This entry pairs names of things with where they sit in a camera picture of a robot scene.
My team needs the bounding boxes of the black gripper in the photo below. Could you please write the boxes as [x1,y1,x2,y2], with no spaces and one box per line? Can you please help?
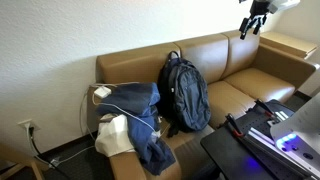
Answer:
[239,0,270,41]

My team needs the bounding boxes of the white robot base blue lights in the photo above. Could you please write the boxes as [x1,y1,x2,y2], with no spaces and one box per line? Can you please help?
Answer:
[269,92,320,158]

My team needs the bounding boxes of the tan leather couch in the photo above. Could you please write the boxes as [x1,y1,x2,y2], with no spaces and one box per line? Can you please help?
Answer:
[87,29,318,180]

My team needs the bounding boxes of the light wooden side table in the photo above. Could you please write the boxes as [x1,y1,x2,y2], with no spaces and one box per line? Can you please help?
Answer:
[259,30,319,60]

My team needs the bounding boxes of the red black clamp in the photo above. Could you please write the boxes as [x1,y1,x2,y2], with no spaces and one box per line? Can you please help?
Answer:
[224,113,247,139]
[254,98,278,118]

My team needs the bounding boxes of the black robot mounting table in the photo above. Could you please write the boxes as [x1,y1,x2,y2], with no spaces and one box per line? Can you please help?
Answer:
[199,98,320,180]

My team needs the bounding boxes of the blue denim clothing pile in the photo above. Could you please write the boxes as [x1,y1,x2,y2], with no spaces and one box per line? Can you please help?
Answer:
[96,82,177,177]

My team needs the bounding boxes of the white power adapter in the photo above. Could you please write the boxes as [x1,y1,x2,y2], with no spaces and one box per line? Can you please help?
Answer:
[93,86,113,100]

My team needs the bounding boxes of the white cloth bag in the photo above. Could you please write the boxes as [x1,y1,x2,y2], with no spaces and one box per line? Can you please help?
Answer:
[94,113,136,158]

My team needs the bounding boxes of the white charger cable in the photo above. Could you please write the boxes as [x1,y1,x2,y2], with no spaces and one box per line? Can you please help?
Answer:
[91,96,162,135]

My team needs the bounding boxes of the white wall outlet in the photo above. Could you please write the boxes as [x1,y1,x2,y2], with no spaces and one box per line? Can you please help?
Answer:
[17,118,41,133]

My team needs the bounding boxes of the black power cord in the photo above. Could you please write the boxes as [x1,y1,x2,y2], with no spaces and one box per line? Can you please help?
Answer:
[28,127,69,176]

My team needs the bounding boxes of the white power cord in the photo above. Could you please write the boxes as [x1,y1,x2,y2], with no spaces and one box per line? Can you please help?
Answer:
[25,123,96,167]

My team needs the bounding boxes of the wooden chair frame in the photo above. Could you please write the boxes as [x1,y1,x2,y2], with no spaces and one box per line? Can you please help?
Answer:
[0,143,46,180]

